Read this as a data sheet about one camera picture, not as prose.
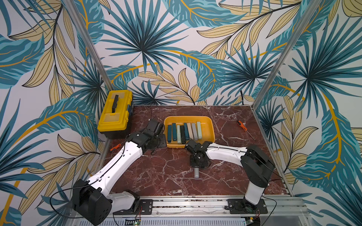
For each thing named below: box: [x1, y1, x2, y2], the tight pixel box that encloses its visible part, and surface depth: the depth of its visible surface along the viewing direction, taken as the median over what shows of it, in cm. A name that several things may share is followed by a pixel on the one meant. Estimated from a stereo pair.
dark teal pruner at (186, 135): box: [183, 122, 190, 141], surface depth 102 cm
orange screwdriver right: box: [236, 120, 257, 142], surface depth 109 cm
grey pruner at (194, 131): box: [191, 122, 199, 141], surface depth 102 cm
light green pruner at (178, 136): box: [176, 129, 182, 144], surface depth 100 cm
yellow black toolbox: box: [97, 89, 133, 140], surface depth 92 cm
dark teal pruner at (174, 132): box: [172, 122, 178, 142], surface depth 102 cm
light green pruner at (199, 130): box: [197, 121, 203, 140], surface depth 102 cm
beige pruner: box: [186, 122, 194, 140], surface depth 102 cm
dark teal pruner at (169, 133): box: [167, 124, 173, 144], surface depth 102 cm
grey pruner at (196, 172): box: [194, 165, 200, 179], surface depth 85 cm
